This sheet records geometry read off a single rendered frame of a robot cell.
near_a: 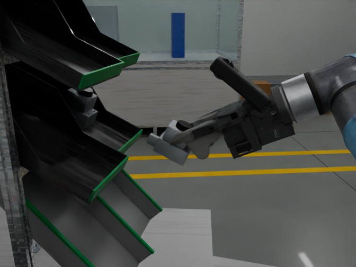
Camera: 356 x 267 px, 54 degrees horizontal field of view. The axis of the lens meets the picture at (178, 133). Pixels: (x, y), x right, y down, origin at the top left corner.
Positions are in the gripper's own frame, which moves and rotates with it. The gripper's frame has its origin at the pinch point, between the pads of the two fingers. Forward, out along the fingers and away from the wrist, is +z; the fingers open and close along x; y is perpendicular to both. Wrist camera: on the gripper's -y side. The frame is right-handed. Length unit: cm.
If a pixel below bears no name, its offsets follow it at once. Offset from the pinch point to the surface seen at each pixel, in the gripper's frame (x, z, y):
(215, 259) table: 12.4, 9.8, 36.2
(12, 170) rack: -24.4, 14.7, -8.6
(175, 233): 20.6, 21.0, 30.7
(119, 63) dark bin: -10.4, -0.1, -15.7
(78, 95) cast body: -2.3, 13.9, -14.4
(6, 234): 9, 62, 11
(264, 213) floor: 183, 31, 122
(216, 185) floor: 222, 69, 104
